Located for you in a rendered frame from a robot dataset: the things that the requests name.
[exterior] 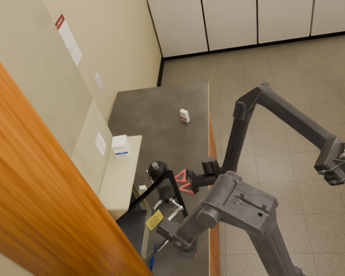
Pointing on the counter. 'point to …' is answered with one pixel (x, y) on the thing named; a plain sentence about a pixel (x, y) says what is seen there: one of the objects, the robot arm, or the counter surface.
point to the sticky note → (154, 220)
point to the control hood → (120, 179)
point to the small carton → (121, 145)
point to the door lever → (175, 210)
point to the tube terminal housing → (92, 175)
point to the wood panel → (45, 196)
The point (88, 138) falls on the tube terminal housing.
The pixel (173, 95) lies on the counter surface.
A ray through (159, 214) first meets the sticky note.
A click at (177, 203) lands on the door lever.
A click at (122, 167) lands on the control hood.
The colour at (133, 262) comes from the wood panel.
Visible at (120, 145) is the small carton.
